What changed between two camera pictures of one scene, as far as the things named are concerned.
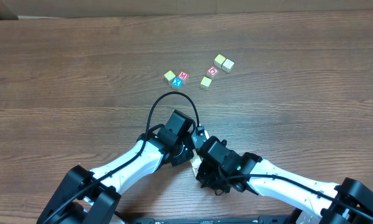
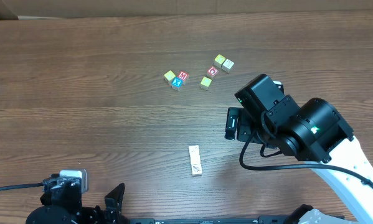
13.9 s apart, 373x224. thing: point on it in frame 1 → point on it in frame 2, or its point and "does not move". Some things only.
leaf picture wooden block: [195, 170] does not move
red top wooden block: [212, 72] does not move
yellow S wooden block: [195, 161] does not move
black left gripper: [182, 156] → [110, 203]
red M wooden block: [183, 75] does not move
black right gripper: [207, 178] → [236, 124]
